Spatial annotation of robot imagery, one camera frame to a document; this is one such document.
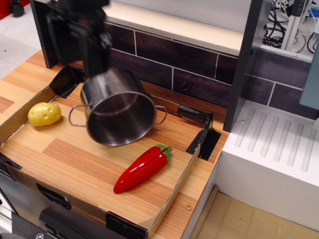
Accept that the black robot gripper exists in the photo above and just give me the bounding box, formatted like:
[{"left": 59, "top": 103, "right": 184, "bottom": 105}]
[{"left": 46, "top": 7, "right": 111, "bottom": 77}]

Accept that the stainless steel pot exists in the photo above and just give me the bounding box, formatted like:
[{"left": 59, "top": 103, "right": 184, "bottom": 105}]
[{"left": 80, "top": 67, "right": 167, "bottom": 146}]

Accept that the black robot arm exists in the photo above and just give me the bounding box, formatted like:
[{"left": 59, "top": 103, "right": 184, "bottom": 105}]
[{"left": 30, "top": 0, "right": 112, "bottom": 77}]

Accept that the yellow toy potato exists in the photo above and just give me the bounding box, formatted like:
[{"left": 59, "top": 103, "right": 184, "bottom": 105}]
[{"left": 27, "top": 102, "right": 62, "bottom": 126}]

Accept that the black caster wheel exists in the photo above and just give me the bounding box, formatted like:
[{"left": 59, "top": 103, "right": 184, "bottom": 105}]
[{"left": 8, "top": 0, "right": 24, "bottom": 17}]

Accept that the red toy chili pepper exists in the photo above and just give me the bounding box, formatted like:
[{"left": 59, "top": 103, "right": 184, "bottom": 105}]
[{"left": 113, "top": 144, "right": 173, "bottom": 194}]

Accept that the brass screw in table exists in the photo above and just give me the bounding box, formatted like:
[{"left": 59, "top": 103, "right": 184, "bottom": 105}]
[{"left": 185, "top": 204, "right": 192, "bottom": 211}]

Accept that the white ribbed drainboard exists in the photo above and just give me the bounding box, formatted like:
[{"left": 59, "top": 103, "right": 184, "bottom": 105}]
[{"left": 216, "top": 101, "right": 319, "bottom": 230}]

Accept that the dark grey shelf frame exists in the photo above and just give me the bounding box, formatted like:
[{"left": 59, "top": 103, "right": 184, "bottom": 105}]
[{"left": 29, "top": 0, "right": 265, "bottom": 133}]

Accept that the black cable bundle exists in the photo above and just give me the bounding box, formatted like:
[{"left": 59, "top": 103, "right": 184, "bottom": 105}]
[{"left": 263, "top": 0, "right": 319, "bottom": 53}]

